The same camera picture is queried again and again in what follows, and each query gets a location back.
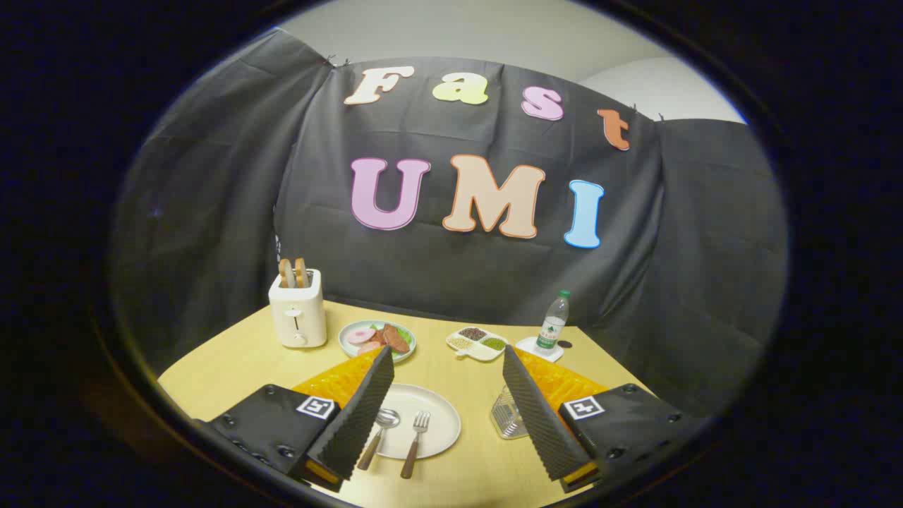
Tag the pink ham slice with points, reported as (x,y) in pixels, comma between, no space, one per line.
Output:
(360,335)

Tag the green lettuce leaf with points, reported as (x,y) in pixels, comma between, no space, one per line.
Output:
(404,333)

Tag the white divided grain dish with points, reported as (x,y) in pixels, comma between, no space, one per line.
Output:
(480,351)

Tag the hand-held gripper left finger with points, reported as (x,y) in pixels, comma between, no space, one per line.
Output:
(275,423)

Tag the white toaster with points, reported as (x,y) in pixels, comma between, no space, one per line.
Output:
(296,314)

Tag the clear plastic water bottle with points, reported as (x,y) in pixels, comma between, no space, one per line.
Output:
(552,324)

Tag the toast bread slice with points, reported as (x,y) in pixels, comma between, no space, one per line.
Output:
(286,274)
(301,273)

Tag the white round plate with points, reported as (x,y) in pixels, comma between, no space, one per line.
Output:
(439,416)

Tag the black backdrop cloth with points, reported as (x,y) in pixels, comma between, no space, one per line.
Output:
(451,282)

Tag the white square coaster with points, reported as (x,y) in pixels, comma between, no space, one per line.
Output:
(525,346)

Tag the red sausage piece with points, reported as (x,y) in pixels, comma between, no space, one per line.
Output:
(369,347)

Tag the light green plate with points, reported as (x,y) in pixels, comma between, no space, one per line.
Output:
(347,348)

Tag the brown meat slice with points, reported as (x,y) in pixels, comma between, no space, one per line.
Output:
(395,340)

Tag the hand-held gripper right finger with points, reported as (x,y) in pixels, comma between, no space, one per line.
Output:
(621,423)

